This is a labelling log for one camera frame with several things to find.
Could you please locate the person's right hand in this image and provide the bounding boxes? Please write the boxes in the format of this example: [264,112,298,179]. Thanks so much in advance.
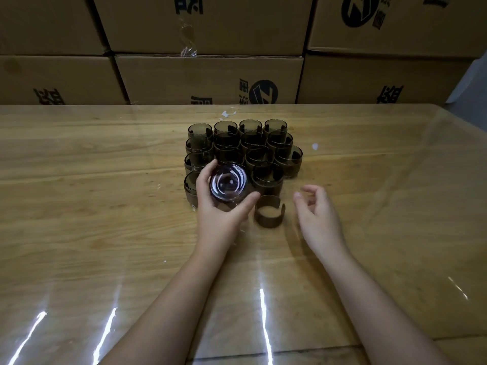
[293,185,349,265]

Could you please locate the person's left hand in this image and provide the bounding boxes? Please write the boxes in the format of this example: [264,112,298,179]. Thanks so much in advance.
[193,159,261,255]

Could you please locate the smoky tinted glass cup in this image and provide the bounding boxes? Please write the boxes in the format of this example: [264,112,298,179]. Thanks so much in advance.
[251,162,286,197]
[240,131,268,149]
[238,119,264,135]
[184,152,216,173]
[245,145,275,168]
[263,119,289,135]
[209,164,249,205]
[273,144,304,179]
[188,123,214,141]
[266,131,294,150]
[184,170,202,209]
[216,147,246,167]
[185,137,215,154]
[213,120,239,137]
[214,132,242,150]

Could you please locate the person's right forearm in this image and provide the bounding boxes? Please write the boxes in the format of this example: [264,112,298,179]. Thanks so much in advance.
[321,250,454,365]

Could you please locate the person's left forearm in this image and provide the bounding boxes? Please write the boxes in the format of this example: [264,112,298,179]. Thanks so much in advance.
[98,246,233,365]

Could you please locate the stack of brown cardboard boxes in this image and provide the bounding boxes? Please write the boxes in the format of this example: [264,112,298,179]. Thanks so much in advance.
[0,0,487,107]

